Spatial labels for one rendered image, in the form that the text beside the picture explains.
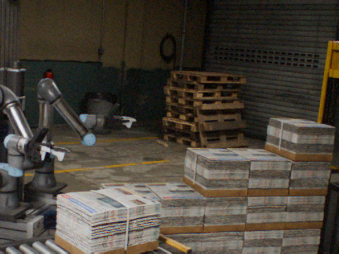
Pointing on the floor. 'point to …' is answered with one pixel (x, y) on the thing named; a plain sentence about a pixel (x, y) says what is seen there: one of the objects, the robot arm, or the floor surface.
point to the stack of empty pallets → (181, 127)
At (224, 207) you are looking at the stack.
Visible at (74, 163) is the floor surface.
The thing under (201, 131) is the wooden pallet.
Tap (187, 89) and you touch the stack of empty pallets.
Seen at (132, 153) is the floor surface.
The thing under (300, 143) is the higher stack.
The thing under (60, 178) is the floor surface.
